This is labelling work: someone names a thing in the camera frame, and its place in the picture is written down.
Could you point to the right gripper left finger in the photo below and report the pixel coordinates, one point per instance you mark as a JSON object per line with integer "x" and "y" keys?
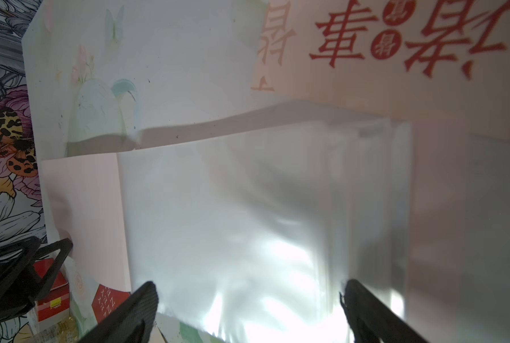
{"x": 133, "y": 320}

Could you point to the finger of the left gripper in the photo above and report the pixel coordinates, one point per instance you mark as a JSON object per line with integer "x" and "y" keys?
{"x": 42, "y": 270}
{"x": 15, "y": 287}

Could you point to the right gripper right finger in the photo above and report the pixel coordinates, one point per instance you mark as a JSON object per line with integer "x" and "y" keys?
{"x": 371, "y": 320}

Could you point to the red money money card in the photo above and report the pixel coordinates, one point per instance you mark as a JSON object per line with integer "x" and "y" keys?
{"x": 106, "y": 301}

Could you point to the pink elephant photo album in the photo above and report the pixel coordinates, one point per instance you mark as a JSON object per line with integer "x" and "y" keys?
{"x": 251, "y": 226}

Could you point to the red box at left edge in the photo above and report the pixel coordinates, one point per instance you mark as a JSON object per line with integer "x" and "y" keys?
{"x": 55, "y": 306}

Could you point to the pale card red characters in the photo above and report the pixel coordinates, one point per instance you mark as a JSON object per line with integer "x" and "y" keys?
{"x": 399, "y": 59}

